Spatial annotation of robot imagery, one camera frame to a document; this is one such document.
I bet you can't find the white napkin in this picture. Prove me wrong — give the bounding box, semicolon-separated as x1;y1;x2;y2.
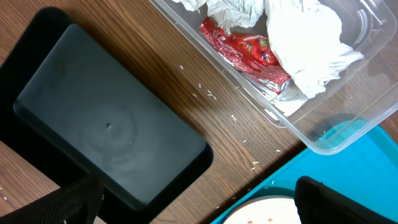
172;0;266;31
265;0;364;98

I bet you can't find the teal plastic serving tray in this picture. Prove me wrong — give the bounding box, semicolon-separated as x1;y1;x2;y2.
214;126;397;223

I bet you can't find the clear plastic waste bin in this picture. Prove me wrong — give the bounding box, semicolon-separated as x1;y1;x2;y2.
154;0;397;155

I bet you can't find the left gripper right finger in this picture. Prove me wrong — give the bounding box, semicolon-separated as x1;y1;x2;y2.
294;176;396;224

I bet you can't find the red snack wrapper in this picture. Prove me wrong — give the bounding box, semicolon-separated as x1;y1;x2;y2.
200;17;308;116

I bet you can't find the black rectangular tray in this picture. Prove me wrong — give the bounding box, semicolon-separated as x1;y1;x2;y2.
1;7;213;223

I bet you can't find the large pink plate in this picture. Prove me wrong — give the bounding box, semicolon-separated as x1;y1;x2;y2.
223;195;302;224

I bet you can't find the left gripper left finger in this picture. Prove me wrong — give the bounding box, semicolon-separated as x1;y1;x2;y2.
1;175;104;224

